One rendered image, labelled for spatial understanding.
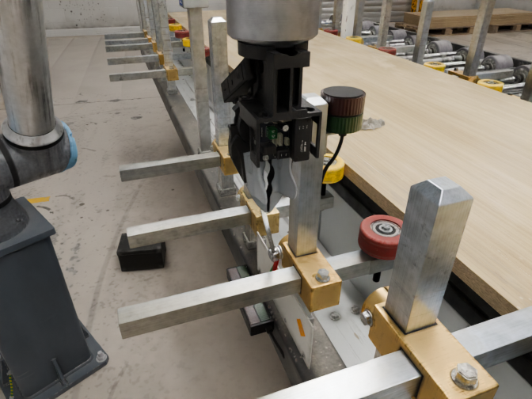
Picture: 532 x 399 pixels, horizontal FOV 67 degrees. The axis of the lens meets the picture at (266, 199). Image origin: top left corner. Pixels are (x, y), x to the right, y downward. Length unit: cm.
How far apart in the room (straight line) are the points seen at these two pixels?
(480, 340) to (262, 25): 36
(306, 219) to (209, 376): 105
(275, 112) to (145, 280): 163
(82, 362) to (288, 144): 138
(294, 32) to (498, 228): 49
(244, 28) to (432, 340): 34
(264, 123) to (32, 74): 79
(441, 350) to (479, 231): 34
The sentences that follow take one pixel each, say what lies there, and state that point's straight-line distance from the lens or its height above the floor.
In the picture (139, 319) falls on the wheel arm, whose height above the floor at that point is 86.
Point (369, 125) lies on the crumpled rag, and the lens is 106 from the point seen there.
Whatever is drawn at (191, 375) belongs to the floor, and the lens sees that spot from 159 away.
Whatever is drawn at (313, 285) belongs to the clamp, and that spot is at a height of 87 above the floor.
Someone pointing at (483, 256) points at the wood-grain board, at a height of 90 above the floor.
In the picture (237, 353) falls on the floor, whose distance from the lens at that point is 162.
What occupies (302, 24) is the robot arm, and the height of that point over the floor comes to 123.
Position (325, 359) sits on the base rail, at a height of 70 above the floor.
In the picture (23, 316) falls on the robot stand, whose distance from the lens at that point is 146.
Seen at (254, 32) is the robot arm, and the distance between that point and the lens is 39.
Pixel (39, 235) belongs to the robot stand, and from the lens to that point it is 132.
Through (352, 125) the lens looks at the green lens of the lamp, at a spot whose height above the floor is 108.
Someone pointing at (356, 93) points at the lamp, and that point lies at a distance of 56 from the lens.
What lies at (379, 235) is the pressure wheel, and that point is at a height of 91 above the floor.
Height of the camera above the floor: 128
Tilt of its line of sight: 31 degrees down
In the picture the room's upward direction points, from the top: straight up
